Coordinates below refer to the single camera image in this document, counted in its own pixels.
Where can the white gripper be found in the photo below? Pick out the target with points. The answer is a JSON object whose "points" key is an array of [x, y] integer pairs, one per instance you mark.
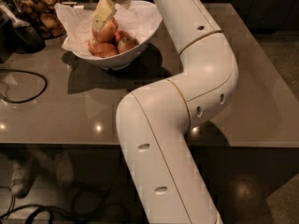
{"points": [[104, 13]]}

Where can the red apple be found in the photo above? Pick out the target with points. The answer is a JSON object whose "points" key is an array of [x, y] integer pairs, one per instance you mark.
{"points": [[105, 50], [120, 34], [92, 45], [106, 34], [126, 43]]}

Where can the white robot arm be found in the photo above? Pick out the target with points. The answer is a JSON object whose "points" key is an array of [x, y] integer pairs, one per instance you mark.
{"points": [[151, 121]]}

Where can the white ceramic bowl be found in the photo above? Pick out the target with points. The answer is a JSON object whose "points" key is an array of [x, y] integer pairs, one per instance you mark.
{"points": [[141, 20]]}

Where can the white paper liner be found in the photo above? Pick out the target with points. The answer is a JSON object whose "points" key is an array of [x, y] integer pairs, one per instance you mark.
{"points": [[70, 17]]}

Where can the glass jar of snacks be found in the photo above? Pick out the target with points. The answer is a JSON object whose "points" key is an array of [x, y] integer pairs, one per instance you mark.
{"points": [[43, 15]]}

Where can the black round appliance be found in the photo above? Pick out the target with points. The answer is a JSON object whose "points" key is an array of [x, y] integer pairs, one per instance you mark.
{"points": [[28, 39]]}

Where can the right white shoe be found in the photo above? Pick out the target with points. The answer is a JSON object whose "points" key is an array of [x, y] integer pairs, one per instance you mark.
{"points": [[63, 169]]}

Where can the white shoe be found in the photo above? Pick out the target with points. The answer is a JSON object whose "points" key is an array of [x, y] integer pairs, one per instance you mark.
{"points": [[63, 169], [22, 178]]}

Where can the left white shoe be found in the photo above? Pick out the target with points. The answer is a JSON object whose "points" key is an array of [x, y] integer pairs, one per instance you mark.
{"points": [[22, 178]]}

